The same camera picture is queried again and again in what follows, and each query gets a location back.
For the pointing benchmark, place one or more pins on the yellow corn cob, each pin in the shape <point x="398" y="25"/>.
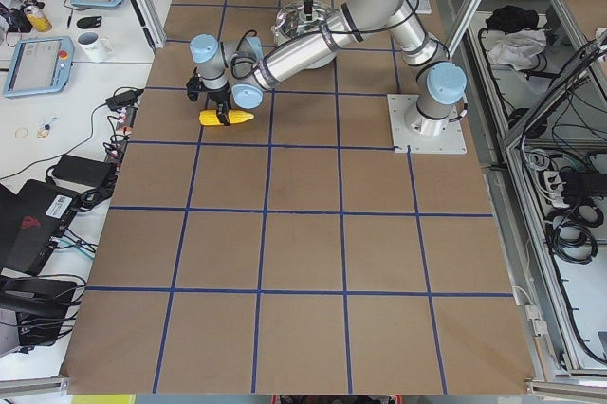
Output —
<point x="209" y="118"/>

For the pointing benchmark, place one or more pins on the pale green electric pot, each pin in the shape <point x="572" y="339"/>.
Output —
<point x="304" y="44"/>

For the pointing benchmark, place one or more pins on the white mug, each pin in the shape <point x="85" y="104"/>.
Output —
<point x="97" y="48"/>

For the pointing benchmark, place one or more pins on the black power adapter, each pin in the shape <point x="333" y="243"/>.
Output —
<point x="82" y="170"/>

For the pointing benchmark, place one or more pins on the black computer mouse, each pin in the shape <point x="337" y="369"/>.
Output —
<point x="89" y="22"/>

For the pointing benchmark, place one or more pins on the blue teach pendant near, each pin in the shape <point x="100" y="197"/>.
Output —
<point x="39" y="66"/>

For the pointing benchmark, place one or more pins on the yellow drink can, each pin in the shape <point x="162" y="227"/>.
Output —
<point x="37" y="18"/>

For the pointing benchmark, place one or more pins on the black cloth pile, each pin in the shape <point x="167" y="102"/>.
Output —
<point x="511" y="19"/>

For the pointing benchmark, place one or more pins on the black laptop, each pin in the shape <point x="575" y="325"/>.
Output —
<point x="31" y="222"/>

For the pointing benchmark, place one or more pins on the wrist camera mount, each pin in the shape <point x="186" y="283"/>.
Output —
<point x="194" y="87"/>

